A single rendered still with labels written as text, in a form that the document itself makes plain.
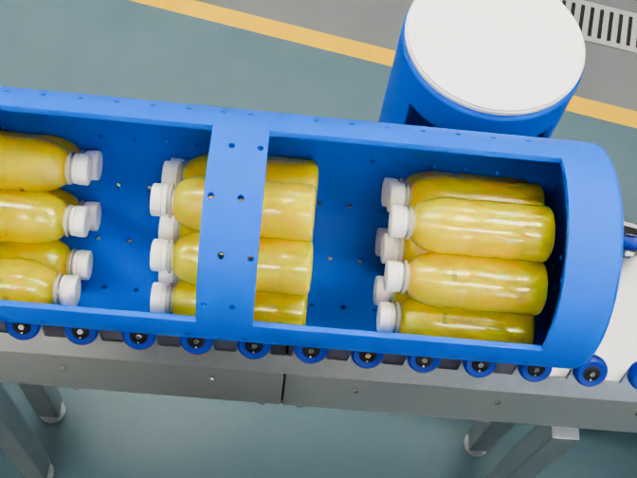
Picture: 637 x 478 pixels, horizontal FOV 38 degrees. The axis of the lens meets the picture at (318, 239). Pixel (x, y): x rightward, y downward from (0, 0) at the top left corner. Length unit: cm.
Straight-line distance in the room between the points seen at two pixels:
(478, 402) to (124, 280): 52
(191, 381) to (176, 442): 89
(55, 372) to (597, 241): 74
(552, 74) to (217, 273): 65
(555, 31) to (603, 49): 147
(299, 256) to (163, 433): 116
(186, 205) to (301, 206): 13
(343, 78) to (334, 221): 143
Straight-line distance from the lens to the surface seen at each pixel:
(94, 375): 132
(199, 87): 263
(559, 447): 166
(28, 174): 116
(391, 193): 115
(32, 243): 120
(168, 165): 115
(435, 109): 140
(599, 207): 108
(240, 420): 219
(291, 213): 106
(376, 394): 130
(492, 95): 138
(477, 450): 219
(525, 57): 144
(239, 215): 100
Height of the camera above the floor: 209
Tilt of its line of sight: 61 degrees down
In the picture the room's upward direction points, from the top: 10 degrees clockwise
